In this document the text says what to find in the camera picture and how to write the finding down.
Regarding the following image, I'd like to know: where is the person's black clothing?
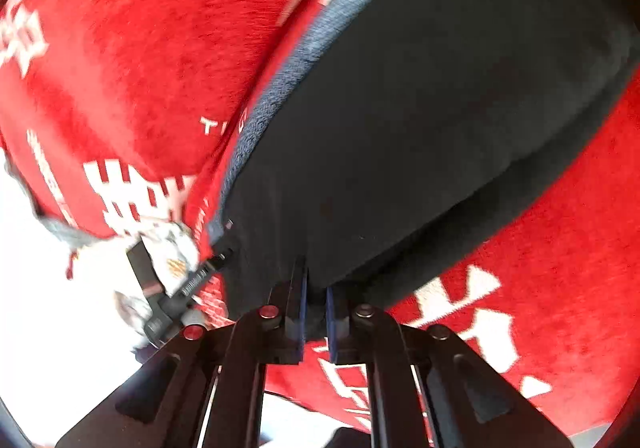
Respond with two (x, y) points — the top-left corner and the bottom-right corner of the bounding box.
(320, 424), (374, 448)

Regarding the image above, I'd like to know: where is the black pants blue patterned waistband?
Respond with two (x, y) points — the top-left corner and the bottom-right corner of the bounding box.
(207, 0), (640, 344)

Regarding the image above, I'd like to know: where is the red printed sofa cover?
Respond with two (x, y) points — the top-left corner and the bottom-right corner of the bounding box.
(0, 0), (640, 434)

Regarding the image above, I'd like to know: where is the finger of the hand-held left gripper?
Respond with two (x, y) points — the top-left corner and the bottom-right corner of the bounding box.
(197, 218), (237, 279)

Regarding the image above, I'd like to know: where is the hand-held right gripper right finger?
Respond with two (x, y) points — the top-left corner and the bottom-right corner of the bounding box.
(325, 285), (572, 448)

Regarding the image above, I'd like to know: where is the white printed cloth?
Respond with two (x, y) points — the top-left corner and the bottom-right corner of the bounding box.
(140, 222), (202, 291)

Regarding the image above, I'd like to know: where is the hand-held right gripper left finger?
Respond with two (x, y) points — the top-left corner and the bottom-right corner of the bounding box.
(55, 255), (309, 448)

